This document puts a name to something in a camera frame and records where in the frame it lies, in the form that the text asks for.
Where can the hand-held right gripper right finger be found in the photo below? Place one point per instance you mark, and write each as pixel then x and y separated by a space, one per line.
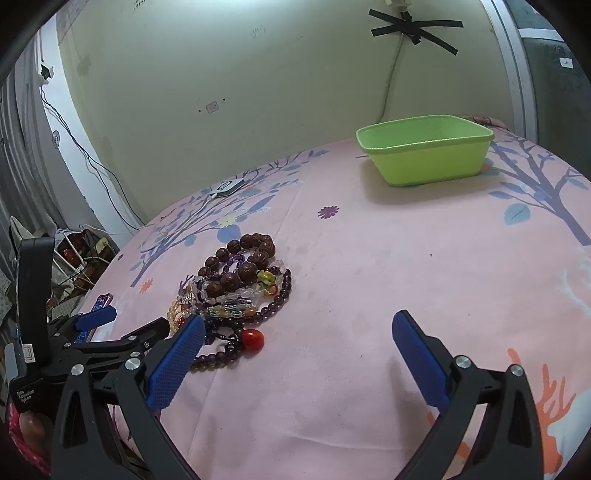
pixel 420 360

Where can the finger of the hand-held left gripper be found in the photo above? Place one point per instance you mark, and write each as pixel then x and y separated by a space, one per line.
pixel 97 318
pixel 138 338

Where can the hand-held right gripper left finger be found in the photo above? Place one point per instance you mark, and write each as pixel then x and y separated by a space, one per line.
pixel 178 360

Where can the green plastic basin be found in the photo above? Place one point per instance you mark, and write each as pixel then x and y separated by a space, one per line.
pixel 429 161

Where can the person's left forearm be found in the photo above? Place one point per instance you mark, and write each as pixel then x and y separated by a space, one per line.
pixel 27 454

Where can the small blue packet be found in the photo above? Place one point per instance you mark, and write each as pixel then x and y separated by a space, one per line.
pixel 102 301

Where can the pink printed bedsheet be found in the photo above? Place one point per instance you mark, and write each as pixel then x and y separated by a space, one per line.
pixel 346 277

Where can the grey curtain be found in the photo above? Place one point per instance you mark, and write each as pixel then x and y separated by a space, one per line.
pixel 23 161

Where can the white charger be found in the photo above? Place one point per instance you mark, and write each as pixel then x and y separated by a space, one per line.
pixel 229 187

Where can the dark door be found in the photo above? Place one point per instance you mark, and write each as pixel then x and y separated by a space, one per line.
pixel 554 92

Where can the black tape cross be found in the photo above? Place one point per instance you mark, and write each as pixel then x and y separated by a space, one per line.
pixel 406 27

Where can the black wall plug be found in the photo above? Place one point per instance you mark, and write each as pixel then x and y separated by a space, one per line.
pixel 46 71

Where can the white door frame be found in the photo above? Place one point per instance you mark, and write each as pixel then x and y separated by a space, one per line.
pixel 512 69

